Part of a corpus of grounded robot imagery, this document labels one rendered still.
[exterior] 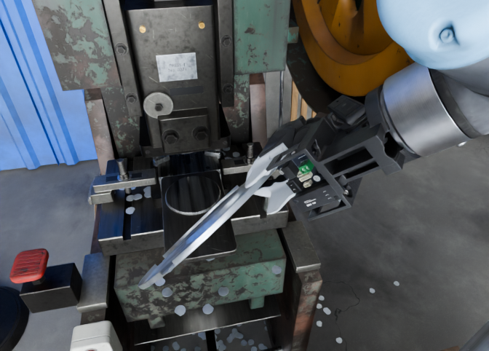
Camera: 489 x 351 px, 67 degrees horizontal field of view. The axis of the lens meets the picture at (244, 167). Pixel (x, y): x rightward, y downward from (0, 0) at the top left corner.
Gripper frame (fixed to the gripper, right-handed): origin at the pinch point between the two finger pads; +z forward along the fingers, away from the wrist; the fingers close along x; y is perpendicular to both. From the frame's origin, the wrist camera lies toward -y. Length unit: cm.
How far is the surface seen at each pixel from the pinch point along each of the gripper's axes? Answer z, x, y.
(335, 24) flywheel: 0, -6, -52
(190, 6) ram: 6.9, -25.6, -22.1
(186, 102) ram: 20.9, -14.2, -20.5
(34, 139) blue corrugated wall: 174, -56, -66
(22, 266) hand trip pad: 50, -11, 13
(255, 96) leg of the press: 36, -3, -61
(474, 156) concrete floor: 29, 117, -188
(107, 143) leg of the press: 67, -21, -30
